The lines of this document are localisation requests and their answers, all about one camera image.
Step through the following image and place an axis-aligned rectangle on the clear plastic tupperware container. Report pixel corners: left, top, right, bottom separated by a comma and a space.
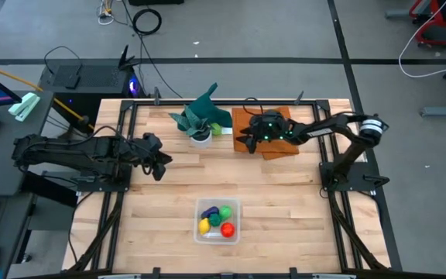
193, 196, 242, 246

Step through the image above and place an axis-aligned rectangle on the white floor cable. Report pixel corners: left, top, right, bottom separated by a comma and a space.
398, 0, 446, 78

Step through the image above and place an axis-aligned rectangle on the mint green stapler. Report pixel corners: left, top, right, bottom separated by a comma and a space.
8, 91, 41, 122

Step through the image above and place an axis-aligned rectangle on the yellow cord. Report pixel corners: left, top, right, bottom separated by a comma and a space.
0, 58, 94, 129

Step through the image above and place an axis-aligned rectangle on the dark green cloth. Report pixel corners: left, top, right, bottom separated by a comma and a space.
186, 81, 234, 129

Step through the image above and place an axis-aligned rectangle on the coiled black cable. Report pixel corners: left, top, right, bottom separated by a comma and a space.
132, 8, 163, 36

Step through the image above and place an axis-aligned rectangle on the artificial green leafy plant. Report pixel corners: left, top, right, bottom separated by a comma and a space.
168, 105, 213, 139

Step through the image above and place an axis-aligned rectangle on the orange cloth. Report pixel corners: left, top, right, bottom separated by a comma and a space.
231, 106, 300, 161

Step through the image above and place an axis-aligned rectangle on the black aluminium table frame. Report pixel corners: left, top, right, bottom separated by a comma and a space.
62, 98, 402, 279

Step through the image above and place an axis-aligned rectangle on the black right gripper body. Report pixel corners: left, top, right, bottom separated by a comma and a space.
249, 111, 290, 144

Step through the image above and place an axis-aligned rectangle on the red toy tomato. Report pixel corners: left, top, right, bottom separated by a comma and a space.
220, 222, 236, 238

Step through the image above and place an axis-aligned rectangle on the white plant pot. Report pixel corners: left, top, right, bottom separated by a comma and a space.
190, 131, 213, 150

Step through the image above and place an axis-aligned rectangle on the black wifi antenna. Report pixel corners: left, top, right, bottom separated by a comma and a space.
117, 44, 142, 71

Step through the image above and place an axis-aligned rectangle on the black computer tower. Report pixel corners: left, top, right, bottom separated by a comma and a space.
38, 64, 142, 131

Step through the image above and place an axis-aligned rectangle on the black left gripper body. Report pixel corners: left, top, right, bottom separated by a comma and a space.
132, 132, 164, 171

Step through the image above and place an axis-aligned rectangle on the small black box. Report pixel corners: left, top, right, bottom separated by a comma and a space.
64, 74, 81, 90

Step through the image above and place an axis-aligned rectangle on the yellow toy lemon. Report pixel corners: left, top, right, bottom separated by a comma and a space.
197, 217, 211, 236

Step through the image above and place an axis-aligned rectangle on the purple toy eggplant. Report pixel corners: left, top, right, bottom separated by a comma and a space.
201, 205, 220, 219

